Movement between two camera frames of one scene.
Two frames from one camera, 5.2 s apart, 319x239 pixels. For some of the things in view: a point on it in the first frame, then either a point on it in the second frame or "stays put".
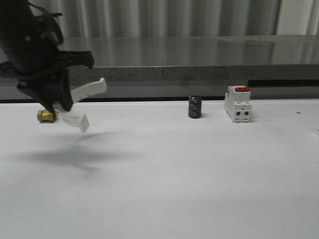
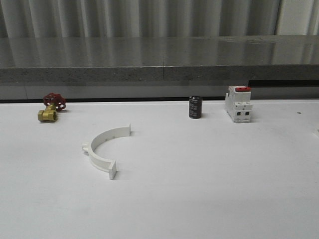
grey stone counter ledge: (173, 58) stays put
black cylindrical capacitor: (195, 106) stays put
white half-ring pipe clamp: (71, 117) -> (103, 165)
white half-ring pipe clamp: (316, 131) stays put
